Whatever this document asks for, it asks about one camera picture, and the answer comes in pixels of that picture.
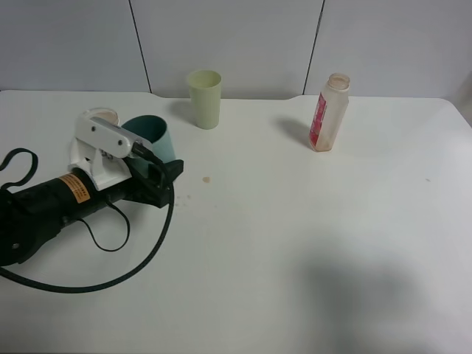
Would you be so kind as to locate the plastic drink bottle pink label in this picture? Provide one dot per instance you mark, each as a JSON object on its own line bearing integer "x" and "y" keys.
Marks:
{"x": 329, "y": 113}

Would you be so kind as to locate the white wrist camera on mount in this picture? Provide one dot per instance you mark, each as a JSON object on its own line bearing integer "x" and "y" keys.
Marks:
{"x": 99, "y": 148}

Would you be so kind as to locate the pale yellow plastic cup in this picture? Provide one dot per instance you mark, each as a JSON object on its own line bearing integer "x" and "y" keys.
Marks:
{"x": 205, "y": 94}

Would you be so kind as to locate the clear cup with blue sleeve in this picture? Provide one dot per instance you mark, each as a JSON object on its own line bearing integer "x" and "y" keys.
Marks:
{"x": 107, "y": 114}

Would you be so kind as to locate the teal green plastic cup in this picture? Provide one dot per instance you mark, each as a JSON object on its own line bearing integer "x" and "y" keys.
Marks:
{"x": 155, "y": 130}

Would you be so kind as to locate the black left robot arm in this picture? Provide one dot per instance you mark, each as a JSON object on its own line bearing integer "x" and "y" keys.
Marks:
{"x": 32, "y": 217}

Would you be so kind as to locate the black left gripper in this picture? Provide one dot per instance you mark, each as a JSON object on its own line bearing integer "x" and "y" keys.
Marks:
{"x": 65, "y": 199}

